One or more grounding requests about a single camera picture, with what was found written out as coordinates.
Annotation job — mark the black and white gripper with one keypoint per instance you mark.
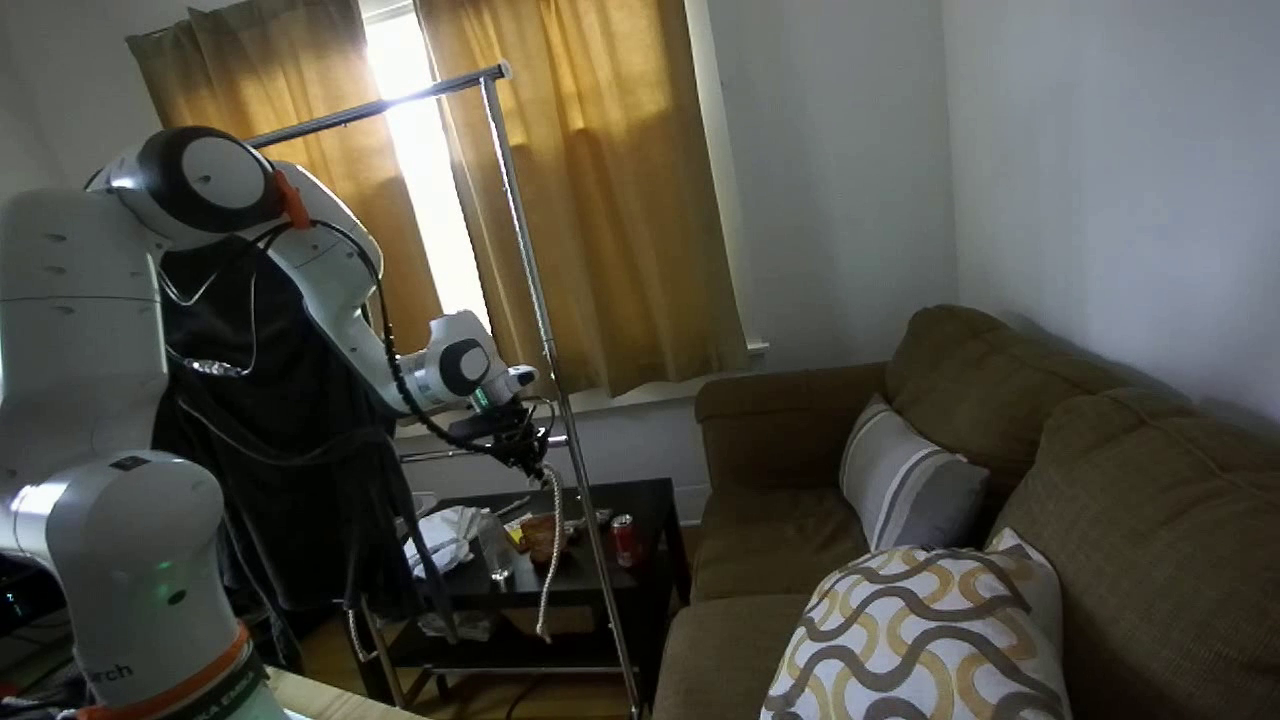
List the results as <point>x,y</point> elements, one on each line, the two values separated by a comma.
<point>506,427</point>

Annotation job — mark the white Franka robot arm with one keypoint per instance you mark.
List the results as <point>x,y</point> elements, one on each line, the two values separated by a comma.
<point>82,322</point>

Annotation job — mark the orange snack item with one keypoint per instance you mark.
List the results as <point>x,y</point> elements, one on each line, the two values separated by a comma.
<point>535,538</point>

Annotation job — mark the clear glass bottle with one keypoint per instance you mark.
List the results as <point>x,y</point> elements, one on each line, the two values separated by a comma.
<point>498,559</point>

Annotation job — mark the white crumpled cloth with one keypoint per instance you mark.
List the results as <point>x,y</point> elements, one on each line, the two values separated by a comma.
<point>444,542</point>

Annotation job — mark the red can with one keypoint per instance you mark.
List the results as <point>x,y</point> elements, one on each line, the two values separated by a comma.
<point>622,542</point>

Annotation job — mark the black coffee table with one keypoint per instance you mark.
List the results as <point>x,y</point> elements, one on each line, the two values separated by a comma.
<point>644,535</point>

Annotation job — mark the metal garment rack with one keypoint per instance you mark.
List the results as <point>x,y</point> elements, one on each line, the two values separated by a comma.
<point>526,266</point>

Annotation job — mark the black hanging garment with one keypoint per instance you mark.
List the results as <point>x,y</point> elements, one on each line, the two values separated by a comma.
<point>282,465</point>

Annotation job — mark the wide mustard curtain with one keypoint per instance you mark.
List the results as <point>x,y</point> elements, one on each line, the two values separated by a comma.
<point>600,201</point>

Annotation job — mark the bright window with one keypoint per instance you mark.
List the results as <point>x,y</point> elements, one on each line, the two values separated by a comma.
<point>425,172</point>

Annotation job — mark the narrow mustard curtain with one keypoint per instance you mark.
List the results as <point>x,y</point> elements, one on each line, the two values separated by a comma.
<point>334,172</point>

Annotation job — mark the grey striped pillow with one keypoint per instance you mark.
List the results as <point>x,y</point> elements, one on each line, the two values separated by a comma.
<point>905,483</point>

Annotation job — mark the wavy patterned pillow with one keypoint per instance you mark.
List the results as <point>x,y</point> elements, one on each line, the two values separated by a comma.
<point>922,642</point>

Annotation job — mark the olive brown sofa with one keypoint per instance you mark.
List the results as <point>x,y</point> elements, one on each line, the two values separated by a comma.
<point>1144,563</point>

